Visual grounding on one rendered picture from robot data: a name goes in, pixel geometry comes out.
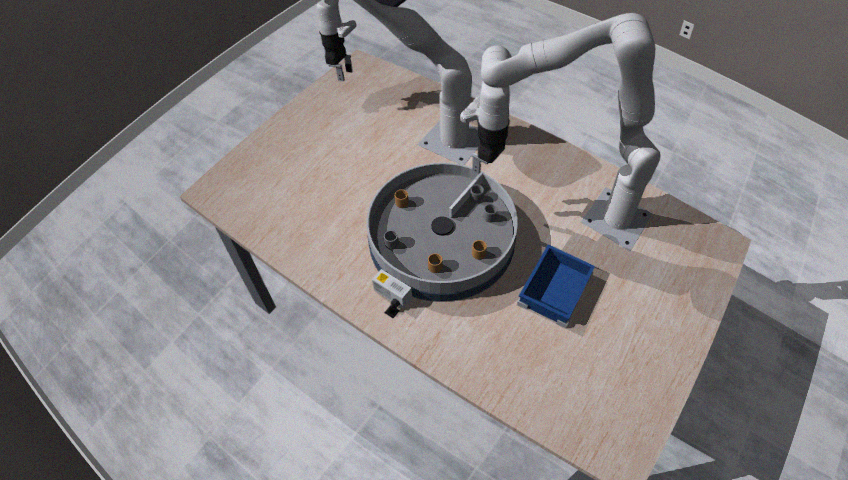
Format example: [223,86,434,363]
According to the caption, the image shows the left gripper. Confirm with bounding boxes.
[460,96,510,174]

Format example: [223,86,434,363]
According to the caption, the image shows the bronze bushing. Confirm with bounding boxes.
[472,240,487,259]
[395,190,409,208]
[428,253,442,273]

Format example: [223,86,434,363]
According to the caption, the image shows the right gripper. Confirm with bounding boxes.
[319,16,357,81]

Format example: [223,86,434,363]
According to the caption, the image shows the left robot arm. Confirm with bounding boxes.
[480,13,661,230]

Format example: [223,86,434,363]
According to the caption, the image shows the grey metal bushing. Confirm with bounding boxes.
[483,204,498,223]
[470,185,484,203]
[384,230,399,249]

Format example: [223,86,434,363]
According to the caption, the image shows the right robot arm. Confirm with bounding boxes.
[317,0,472,149]

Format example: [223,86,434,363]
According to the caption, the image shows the blue crate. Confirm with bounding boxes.
[519,244,595,323]

